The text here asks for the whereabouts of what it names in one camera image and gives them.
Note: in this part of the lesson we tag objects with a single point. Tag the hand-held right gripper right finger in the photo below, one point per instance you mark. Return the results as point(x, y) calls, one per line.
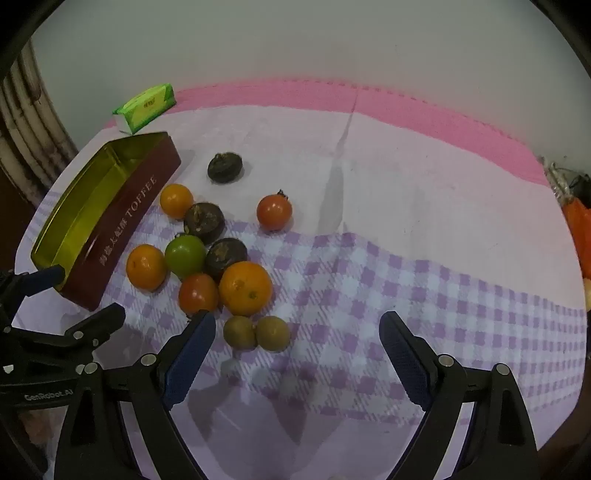
point(406, 364)

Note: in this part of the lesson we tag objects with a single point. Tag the green tissue pack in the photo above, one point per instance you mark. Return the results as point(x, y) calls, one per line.
point(143, 108)

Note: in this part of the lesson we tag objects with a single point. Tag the small orange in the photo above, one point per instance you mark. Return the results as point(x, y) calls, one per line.
point(176, 201)

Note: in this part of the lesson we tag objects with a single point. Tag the dark water chestnut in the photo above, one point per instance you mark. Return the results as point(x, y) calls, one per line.
point(203, 221)
point(226, 256)
point(225, 167)

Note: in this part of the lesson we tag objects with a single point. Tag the red and gold tin box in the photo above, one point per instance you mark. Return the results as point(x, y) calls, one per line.
point(124, 217)

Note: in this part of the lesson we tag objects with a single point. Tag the green tomato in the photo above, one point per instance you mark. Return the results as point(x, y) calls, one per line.
point(184, 256)

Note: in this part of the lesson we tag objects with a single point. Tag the orange plastic object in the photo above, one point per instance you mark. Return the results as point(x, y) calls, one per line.
point(579, 226)

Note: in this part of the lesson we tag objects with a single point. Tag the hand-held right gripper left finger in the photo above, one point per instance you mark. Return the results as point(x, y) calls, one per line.
point(189, 364)

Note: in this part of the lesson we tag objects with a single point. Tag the red tomato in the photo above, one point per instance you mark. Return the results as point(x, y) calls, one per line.
point(198, 293)
point(274, 212)

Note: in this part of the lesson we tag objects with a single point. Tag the bamboo pattern curtain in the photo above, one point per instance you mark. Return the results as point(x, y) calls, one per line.
point(27, 124)

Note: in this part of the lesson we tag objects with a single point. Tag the pink and purple checked cloth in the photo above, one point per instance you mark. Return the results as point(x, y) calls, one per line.
point(392, 207)

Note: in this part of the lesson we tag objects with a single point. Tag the large orange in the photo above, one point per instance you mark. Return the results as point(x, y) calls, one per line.
point(245, 287)

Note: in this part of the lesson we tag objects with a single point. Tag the medium orange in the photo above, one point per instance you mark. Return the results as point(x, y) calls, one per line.
point(146, 266)

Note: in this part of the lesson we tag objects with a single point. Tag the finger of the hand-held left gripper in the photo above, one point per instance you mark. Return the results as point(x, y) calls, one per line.
point(99, 323)
point(41, 278)

